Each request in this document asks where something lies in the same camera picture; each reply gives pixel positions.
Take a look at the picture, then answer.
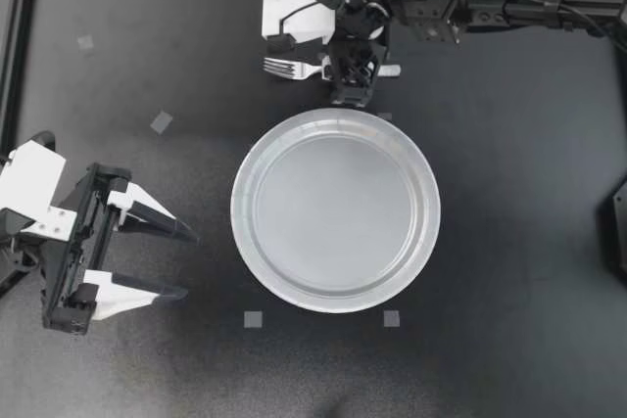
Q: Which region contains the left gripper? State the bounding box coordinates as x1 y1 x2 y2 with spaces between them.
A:
42 162 201 337

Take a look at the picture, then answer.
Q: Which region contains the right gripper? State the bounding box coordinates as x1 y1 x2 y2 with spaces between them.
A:
327 0 394 109

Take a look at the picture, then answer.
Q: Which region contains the silver fork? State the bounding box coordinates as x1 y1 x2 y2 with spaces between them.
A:
262 56 404 83

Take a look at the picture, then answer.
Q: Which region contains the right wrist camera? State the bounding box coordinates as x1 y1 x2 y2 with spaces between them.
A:
260 0 337 55

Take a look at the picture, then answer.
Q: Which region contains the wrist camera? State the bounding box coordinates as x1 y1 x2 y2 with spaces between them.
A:
260 0 337 55
0 139 79 244

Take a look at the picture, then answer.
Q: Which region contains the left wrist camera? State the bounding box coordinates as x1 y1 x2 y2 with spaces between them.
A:
0 139 79 244

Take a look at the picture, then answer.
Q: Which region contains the black cable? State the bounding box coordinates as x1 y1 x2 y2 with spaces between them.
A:
409 0 611 40

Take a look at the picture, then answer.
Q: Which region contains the black frame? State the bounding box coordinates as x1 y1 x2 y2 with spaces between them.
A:
0 0 627 146

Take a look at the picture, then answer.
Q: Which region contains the black metal mount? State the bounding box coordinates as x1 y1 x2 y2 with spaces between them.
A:
597 183 627 288

